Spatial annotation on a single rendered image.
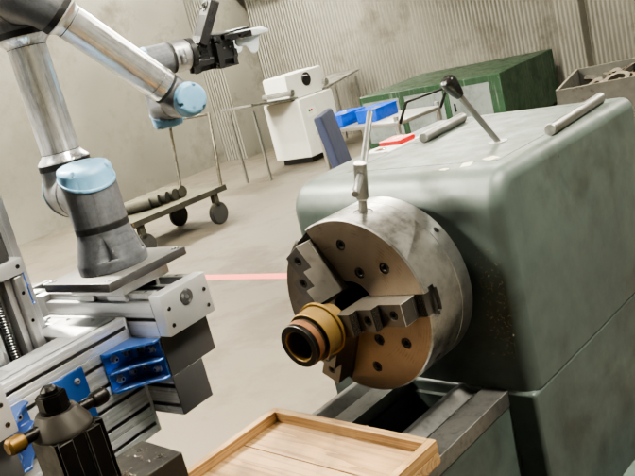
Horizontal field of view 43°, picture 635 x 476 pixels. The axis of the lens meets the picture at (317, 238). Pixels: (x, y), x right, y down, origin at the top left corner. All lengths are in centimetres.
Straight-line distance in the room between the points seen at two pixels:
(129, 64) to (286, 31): 1049
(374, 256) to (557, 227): 36
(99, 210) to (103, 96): 934
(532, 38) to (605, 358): 890
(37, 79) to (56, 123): 10
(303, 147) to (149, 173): 240
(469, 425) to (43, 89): 113
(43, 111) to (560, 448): 125
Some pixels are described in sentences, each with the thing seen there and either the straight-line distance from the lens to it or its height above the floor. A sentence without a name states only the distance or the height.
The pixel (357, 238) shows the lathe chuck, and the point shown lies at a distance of 130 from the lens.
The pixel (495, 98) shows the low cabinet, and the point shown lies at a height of 44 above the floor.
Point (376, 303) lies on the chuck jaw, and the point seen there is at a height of 111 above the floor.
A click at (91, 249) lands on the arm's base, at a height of 122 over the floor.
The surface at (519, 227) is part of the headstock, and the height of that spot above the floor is 115.
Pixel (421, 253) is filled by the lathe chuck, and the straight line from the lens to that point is 128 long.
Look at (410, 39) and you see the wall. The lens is 1113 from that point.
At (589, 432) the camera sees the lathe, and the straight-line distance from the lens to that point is 164.
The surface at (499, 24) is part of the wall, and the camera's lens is 1057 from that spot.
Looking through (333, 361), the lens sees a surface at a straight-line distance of 136.
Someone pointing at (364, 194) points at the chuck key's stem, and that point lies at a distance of 131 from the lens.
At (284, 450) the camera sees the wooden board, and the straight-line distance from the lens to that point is 139.
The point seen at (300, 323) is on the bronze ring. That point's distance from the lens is 125.
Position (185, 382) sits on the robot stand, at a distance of 172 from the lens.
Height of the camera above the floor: 153
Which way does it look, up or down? 14 degrees down
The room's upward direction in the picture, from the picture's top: 14 degrees counter-clockwise
